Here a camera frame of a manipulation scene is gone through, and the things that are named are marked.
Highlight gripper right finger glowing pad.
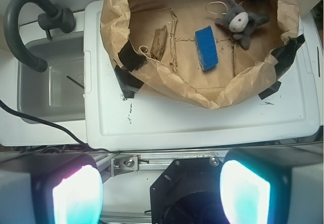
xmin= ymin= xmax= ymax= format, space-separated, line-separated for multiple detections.
xmin=220 ymin=146 xmax=323 ymax=223

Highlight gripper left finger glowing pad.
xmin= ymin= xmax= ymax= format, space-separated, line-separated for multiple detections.
xmin=1 ymin=153 xmax=103 ymax=223

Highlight blue sponge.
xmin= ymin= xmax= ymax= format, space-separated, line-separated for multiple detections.
xmin=195 ymin=26 xmax=219 ymax=71

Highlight grey sink basin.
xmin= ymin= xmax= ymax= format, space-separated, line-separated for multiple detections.
xmin=17 ymin=31 xmax=85 ymax=122

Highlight black tape strip right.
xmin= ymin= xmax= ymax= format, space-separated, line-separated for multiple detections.
xmin=258 ymin=81 xmax=281 ymax=100

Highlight black tape strip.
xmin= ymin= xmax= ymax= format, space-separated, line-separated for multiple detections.
xmin=114 ymin=65 xmax=144 ymax=98
xmin=258 ymin=81 xmax=281 ymax=100

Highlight white plastic bin lid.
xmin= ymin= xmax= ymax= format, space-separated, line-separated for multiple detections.
xmin=84 ymin=1 xmax=323 ymax=151

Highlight black tape strip left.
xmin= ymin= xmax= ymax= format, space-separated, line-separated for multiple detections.
xmin=114 ymin=65 xmax=144 ymax=98

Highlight brown paper bag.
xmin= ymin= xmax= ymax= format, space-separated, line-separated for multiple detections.
xmin=100 ymin=0 xmax=304 ymax=109

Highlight grey plush bunny toy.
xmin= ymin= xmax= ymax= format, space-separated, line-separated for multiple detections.
xmin=215 ymin=0 xmax=270 ymax=50

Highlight piece of brown wood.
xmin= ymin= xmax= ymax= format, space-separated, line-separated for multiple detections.
xmin=150 ymin=25 xmax=168 ymax=61

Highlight black curved faucet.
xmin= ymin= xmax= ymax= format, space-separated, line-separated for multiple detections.
xmin=3 ymin=0 xmax=76 ymax=72

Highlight white rubber band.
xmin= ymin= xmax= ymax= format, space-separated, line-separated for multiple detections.
xmin=206 ymin=1 xmax=228 ymax=15

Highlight aluminium extrusion rail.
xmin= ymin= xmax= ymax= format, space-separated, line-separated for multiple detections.
xmin=91 ymin=149 xmax=221 ymax=178

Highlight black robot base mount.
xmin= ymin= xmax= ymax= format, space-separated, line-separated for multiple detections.
xmin=150 ymin=156 xmax=229 ymax=223

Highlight black cable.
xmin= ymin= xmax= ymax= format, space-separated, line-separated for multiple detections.
xmin=0 ymin=99 xmax=119 ymax=155

